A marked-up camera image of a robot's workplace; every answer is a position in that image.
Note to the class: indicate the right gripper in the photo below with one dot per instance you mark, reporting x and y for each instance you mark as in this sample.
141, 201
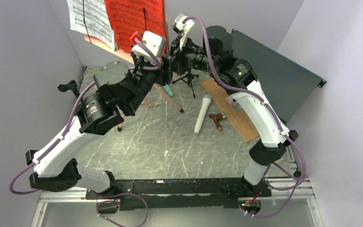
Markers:
178, 67

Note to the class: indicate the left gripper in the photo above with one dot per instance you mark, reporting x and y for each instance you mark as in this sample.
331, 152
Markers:
167, 61

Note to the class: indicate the black tripod mic stand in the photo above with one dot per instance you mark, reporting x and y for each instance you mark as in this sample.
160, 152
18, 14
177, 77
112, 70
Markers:
187, 79

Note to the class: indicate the green condenser microphone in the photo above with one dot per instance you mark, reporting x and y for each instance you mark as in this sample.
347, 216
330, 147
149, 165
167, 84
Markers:
168, 90

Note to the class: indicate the white handheld microphone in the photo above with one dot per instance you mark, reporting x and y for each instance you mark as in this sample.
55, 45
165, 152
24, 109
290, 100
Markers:
206, 101

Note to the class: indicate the red sheet music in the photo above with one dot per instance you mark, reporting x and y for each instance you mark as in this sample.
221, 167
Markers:
129, 16

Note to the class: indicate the black round-base mic stand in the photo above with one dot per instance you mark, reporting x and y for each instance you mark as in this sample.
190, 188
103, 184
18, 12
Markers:
72, 86

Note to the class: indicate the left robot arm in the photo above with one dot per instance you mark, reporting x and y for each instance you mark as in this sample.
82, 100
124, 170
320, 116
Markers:
119, 93

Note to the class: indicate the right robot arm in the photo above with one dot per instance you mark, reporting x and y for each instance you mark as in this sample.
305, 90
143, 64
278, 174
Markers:
237, 77

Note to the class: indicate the copper pipe fitting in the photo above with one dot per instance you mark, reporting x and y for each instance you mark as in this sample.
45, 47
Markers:
217, 118

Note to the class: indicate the white sheet music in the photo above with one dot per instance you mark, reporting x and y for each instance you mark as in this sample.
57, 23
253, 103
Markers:
90, 17

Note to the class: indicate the wooden board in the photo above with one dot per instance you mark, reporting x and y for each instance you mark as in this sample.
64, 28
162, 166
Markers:
237, 118

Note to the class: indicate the dark rack audio unit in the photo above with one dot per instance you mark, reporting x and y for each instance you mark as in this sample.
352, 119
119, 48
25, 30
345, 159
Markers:
285, 83

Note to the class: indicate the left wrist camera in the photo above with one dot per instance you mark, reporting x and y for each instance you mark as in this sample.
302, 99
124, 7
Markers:
153, 42

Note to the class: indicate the metal clamp bracket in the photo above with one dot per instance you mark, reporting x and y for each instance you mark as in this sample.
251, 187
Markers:
235, 105

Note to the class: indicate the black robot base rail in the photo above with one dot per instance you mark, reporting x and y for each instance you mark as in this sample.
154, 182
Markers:
183, 193

